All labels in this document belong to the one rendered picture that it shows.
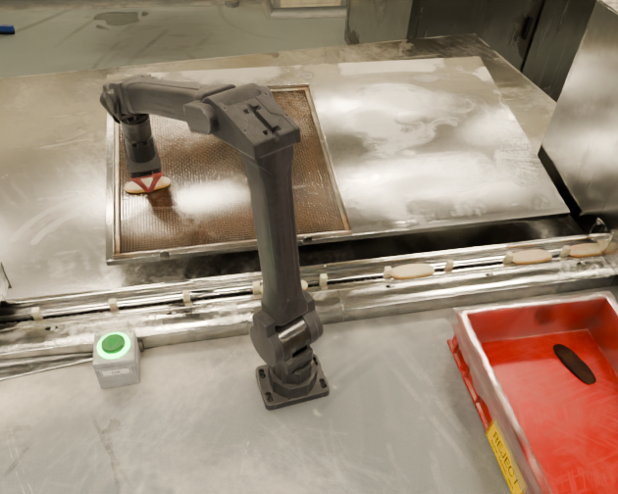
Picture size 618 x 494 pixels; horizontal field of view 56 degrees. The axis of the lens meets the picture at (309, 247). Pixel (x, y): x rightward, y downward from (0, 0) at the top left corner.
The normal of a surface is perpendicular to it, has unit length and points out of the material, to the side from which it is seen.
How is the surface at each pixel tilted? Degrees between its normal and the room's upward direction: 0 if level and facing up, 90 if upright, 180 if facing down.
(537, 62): 90
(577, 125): 90
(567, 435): 0
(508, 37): 90
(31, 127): 0
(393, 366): 0
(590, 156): 90
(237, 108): 12
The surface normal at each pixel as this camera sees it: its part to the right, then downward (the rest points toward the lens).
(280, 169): 0.63, 0.36
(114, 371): 0.20, 0.69
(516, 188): 0.08, -0.59
